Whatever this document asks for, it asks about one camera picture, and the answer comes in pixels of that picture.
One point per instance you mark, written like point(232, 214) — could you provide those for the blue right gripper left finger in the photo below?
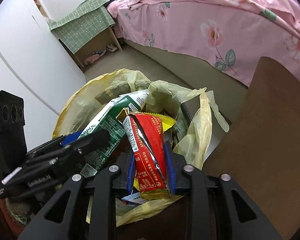
point(131, 174)

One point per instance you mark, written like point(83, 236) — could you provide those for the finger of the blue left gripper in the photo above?
point(70, 138)
point(90, 142)

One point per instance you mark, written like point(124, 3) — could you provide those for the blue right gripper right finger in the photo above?
point(170, 167)

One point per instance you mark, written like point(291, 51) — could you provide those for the yellow chip wrapper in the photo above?
point(167, 121)

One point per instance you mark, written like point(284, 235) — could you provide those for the red snack wrapper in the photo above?
point(145, 136)

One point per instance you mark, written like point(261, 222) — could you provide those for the green white snack bag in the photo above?
point(88, 165)

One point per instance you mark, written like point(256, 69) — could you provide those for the light blue wrapper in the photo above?
point(134, 199)

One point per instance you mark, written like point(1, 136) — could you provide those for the yellow trash bag bin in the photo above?
point(190, 136)

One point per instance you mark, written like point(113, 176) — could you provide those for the shoes under nightstand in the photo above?
point(98, 54)

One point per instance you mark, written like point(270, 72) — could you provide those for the nightstand with green cloth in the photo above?
point(86, 31)

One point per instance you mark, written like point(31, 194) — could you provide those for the pink floral bed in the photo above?
point(231, 35)

